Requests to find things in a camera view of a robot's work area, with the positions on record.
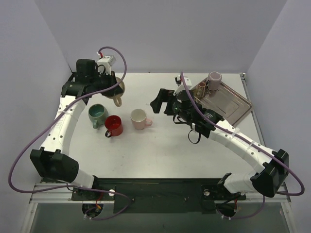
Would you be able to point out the beige round mug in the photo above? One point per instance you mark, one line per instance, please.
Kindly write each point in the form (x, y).
(116, 94)

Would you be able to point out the metal serving tray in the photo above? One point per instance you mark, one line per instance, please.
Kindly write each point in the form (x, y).
(227, 102)

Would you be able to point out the purple mug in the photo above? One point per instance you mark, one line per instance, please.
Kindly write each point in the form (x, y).
(214, 80)

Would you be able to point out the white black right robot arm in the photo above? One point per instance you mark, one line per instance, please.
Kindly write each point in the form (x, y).
(268, 172)

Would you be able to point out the red mug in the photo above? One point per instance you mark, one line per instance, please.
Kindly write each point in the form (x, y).
(113, 126)

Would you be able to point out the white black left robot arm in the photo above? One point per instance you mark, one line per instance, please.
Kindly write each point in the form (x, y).
(52, 160)

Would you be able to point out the aluminium rail frame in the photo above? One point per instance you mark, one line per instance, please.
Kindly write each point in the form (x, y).
(52, 159)

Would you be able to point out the green ceramic mug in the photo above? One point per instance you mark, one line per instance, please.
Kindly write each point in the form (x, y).
(97, 114)

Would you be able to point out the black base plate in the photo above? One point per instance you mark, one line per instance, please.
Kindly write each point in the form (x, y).
(159, 196)

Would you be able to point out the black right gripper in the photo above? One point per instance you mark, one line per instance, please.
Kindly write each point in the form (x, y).
(168, 103)

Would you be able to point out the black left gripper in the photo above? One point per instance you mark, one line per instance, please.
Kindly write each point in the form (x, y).
(110, 85)

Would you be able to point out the brown patterned cup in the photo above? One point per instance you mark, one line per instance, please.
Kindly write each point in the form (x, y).
(200, 90)

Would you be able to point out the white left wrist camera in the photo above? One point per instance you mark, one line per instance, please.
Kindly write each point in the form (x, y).
(105, 64)

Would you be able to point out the pink ceramic mug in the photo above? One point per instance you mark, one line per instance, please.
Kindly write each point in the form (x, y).
(139, 119)

